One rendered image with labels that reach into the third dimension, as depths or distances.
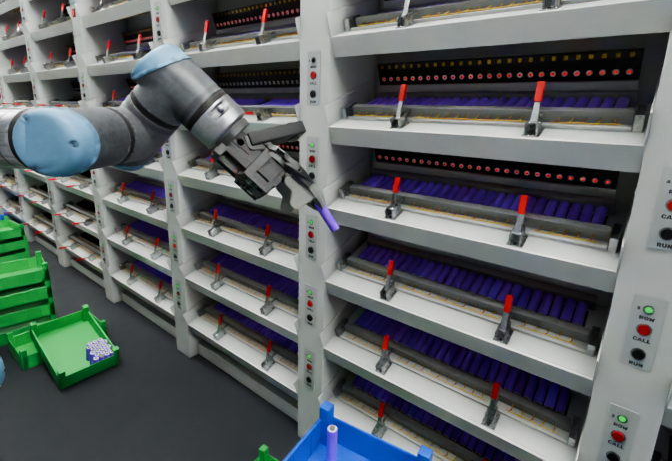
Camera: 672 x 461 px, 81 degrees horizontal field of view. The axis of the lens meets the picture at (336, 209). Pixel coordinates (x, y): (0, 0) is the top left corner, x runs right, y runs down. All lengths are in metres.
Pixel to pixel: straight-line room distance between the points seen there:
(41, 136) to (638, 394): 0.96
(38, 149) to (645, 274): 0.88
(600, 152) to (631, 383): 0.38
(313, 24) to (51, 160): 0.63
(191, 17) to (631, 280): 1.43
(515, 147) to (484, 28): 0.22
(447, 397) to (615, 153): 0.62
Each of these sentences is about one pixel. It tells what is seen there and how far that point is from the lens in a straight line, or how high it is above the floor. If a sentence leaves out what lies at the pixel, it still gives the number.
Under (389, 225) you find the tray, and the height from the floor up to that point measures 0.74.
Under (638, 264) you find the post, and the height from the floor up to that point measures 0.77.
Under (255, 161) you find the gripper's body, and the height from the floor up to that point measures 0.90.
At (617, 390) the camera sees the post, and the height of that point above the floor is 0.55.
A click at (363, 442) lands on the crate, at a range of 0.79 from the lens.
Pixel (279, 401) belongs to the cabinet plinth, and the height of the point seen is 0.03.
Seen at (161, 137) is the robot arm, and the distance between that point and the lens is 0.74.
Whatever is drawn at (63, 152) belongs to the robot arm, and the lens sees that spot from 0.62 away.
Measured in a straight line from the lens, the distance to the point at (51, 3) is 2.89.
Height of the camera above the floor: 0.99
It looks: 14 degrees down
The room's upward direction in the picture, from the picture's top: 2 degrees clockwise
